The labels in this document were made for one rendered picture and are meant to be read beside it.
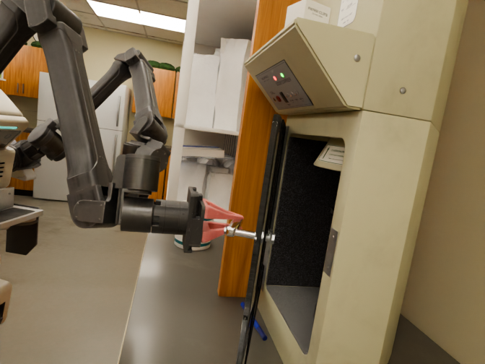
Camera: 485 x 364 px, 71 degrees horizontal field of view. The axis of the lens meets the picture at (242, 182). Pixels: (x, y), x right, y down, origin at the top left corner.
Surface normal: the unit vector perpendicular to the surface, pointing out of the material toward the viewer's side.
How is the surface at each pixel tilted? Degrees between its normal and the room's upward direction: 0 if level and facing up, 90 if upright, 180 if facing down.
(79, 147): 75
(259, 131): 90
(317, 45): 90
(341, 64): 90
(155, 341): 0
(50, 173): 90
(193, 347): 0
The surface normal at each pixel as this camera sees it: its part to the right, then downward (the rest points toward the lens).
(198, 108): -0.30, 0.18
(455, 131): -0.97, -0.11
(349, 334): 0.20, 0.17
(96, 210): -0.21, -0.11
